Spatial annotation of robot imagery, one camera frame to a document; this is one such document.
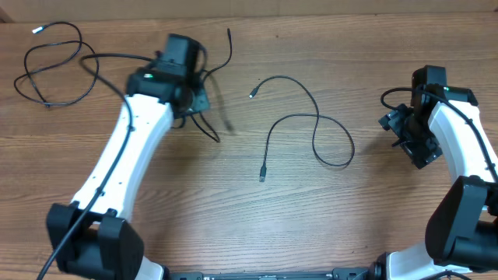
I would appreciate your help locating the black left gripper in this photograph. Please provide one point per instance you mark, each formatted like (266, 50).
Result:
(203, 96)

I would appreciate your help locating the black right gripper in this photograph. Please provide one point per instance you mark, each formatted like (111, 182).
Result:
(422, 152)

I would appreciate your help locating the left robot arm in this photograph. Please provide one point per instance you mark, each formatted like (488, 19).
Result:
(92, 237)

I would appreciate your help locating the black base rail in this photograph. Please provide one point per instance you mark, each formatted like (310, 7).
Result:
(335, 274)

